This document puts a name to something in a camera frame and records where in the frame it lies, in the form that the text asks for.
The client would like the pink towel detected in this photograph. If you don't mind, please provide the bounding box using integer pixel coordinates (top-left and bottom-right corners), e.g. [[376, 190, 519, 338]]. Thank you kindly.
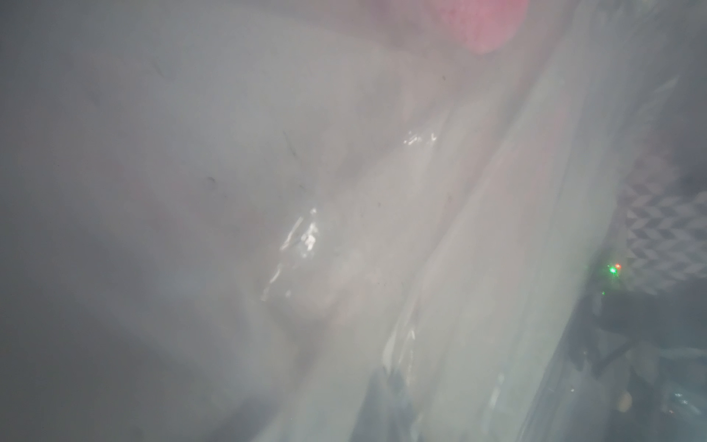
[[333, 0, 530, 55]]

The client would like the clear plastic vacuum bag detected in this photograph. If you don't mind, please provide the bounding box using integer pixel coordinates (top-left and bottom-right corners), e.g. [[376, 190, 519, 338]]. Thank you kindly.
[[1, 1, 672, 441]]

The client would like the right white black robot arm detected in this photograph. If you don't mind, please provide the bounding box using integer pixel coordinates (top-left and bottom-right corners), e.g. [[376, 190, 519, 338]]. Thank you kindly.
[[571, 278, 706, 378]]

